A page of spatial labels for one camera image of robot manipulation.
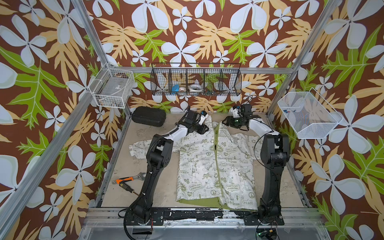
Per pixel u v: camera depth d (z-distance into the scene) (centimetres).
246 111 84
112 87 86
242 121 81
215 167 90
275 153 58
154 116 114
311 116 81
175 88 93
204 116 93
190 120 85
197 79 99
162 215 75
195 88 99
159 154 62
